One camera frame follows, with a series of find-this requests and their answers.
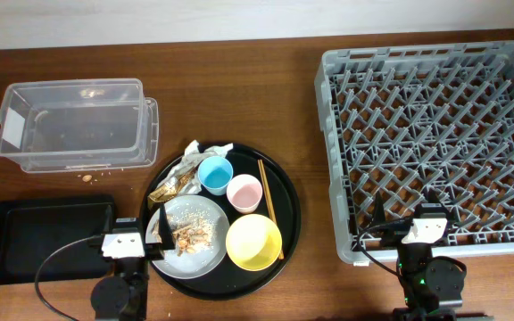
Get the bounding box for grey plate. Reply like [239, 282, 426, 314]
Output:
[153, 195, 229, 279]

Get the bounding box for black rectangular tray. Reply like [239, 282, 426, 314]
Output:
[0, 194, 116, 285]

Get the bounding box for wooden chopstick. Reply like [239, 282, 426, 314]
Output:
[257, 159, 286, 261]

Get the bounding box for food scraps on plate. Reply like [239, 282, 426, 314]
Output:
[169, 215, 216, 257]

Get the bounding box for pink plastic cup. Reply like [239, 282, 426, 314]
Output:
[226, 174, 263, 214]

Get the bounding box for clear plastic waste bin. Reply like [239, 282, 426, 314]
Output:
[0, 78, 160, 173]

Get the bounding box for round black serving tray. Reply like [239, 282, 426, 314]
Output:
[151, 143, 302, 300]

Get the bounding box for gold brown snack wrapper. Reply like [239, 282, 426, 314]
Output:
[147, 168, 196, 210]

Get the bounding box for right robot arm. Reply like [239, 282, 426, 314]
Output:
[367, 191, 467, 321]

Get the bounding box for grey dishwasher rack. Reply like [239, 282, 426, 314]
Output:
[314, 41, 514, 266]

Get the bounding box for white napkin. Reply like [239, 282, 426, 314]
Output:
[157, 140, 233, 195]

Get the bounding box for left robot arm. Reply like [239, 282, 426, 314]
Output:
[90, 203, 176, 320]

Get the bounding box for yellow plastic bowl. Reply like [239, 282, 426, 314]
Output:
[226, 214, 283, 272]

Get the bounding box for light blue plastic cup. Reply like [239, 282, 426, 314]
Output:
[197, 156, 233, 196]

